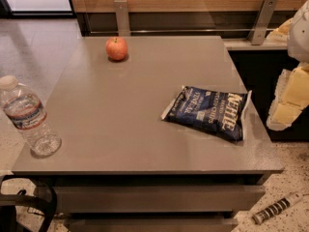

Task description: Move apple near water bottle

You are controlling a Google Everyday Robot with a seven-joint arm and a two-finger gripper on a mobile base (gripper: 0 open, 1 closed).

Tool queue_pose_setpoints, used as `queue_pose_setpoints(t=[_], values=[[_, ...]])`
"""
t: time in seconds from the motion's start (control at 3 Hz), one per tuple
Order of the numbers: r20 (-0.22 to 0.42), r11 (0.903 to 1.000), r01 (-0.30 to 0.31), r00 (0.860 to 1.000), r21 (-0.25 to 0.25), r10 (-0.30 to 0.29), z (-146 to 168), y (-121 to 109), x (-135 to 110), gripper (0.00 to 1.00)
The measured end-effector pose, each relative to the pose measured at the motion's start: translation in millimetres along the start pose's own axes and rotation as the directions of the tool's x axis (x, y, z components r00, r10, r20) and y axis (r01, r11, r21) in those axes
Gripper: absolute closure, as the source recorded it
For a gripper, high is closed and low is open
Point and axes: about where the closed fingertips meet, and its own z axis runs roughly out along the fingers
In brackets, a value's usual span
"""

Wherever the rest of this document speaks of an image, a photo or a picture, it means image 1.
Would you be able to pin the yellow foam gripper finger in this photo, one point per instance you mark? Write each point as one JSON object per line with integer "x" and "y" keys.
{"x": 291, "y": 97}
{"x": 280, "y": 34}

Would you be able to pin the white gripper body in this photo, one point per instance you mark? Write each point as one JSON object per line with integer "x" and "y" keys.
{"x": 299, "y": 33}

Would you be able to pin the red apple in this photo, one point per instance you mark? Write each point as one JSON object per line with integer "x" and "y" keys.
{"x": 116, "y": 48}

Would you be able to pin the clear plastic water bottle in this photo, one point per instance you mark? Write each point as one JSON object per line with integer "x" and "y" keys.
{"x": 25, "y": 110}

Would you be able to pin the blue Kettle chips bag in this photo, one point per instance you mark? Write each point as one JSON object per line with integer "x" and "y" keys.
{"x": 219, "y": 113}

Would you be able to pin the white power strip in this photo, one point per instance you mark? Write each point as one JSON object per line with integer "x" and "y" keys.
{"x": 277, "y": 207}

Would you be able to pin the grey cabinet with drawers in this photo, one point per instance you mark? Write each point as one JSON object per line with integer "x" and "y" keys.
{"x": 121, "y": 168}

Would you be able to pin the right metal bracket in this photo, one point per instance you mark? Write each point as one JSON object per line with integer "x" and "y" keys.
{"x": 258, "y": 32}

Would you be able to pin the metal bracket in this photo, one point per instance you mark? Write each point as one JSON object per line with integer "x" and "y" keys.
{"x": 122, "y": 17}
{"x": 258, "y": 32}

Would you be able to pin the left metal bracket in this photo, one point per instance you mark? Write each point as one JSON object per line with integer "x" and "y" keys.
{"x": 122, "y": 17}

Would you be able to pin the metal rail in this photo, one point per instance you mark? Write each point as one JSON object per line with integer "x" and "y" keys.
{"x": 224, "y": 33}

